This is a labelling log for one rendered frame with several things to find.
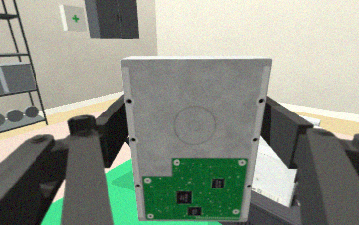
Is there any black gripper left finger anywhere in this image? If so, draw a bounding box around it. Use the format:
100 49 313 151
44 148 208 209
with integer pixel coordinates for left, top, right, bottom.
0 94 129 225

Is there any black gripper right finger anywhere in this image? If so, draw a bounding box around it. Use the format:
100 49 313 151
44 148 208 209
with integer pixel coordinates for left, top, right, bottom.
260 96 359 225

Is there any green mat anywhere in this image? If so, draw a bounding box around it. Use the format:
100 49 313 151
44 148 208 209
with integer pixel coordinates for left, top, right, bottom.
41 159 222 225

